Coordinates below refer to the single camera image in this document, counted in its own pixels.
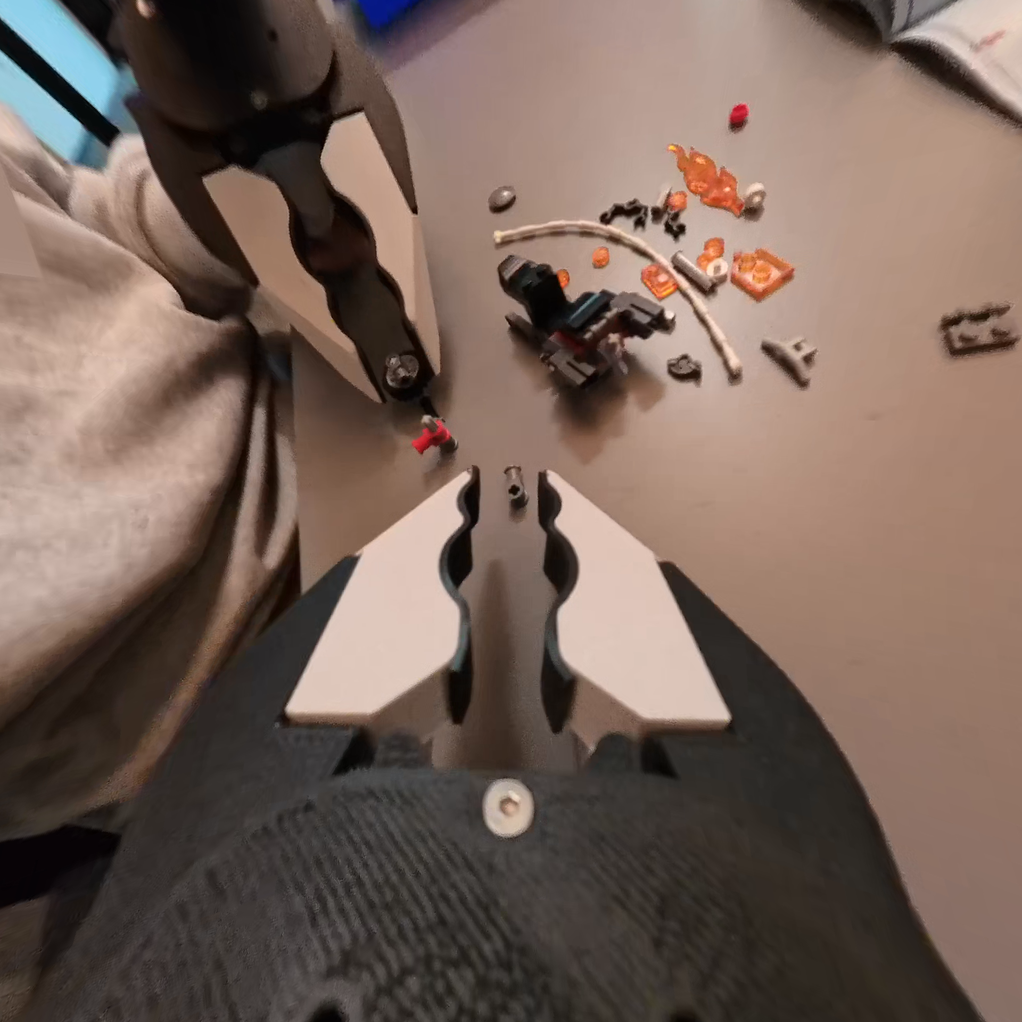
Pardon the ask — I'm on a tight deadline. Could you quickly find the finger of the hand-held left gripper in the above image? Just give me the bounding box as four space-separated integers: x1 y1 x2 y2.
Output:
318 108 442 380
202 152 400 404

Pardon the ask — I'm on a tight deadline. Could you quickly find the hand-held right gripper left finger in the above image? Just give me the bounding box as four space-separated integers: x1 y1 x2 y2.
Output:
283 465 482 755

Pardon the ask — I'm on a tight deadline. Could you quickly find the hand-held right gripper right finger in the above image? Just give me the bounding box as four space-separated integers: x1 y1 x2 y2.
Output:
537 469 733 755

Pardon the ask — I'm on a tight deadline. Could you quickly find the lego wheel fork assembly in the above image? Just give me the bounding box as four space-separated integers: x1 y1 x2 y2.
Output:
383 353 459 458

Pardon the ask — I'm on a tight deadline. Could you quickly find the white instruction booklet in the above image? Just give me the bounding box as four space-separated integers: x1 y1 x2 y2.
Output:
830 0 1022 121

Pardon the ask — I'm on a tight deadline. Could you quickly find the person's left forearm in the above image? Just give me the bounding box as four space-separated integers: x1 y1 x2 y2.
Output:
0 102 268 344

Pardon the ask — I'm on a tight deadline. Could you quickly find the black lego motorcycle body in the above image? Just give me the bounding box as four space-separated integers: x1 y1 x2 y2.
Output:
497 254 678 392

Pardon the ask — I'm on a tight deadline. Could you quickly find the large orange lego flame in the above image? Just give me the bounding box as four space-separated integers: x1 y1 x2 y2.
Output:
669 144 747 217

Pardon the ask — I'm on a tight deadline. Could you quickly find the orange transparent lego slope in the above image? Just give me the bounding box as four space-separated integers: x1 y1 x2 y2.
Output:
730 248 797 303

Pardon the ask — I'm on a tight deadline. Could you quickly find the dark grey lego plate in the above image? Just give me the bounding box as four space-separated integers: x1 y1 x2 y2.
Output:
939 302 1020 357

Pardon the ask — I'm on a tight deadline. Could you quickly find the blue plastic bin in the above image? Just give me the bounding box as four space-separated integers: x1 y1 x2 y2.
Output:
351 0 424 29

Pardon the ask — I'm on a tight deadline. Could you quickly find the light grey lego bracket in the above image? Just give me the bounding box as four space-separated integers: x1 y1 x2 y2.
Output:
761 334 819 388

